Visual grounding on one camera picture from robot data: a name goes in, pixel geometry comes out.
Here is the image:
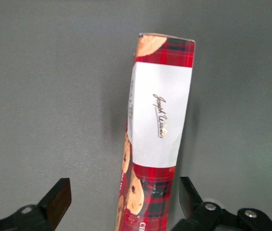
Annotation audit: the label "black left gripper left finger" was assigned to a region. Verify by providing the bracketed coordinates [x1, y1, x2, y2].
[0, 178, 72, 231]

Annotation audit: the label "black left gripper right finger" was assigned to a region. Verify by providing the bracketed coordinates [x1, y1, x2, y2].
[171, 177, 272, 231]

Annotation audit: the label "red tartan cookie box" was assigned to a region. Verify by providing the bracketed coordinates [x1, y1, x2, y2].
[115, 33, 196, 231]

